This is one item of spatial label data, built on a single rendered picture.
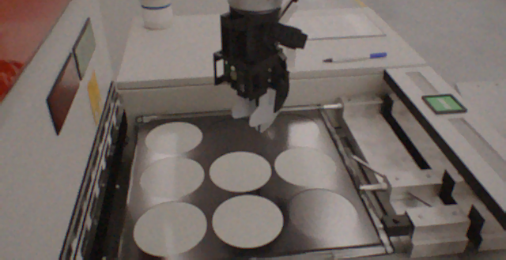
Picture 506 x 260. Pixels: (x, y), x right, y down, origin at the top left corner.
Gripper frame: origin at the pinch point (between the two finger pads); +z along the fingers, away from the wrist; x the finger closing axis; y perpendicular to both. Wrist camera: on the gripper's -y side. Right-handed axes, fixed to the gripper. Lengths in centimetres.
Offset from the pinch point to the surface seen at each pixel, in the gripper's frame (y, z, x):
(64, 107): 27.3, -12.4, -7.8
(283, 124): -9.7, 6.6, -2.9
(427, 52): -261, 96, -60
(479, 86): -65, 14, 17
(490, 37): -320, 96, -34
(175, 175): 13.4, 6.5, -7.2
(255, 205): 10.2, 6.5, 7.2
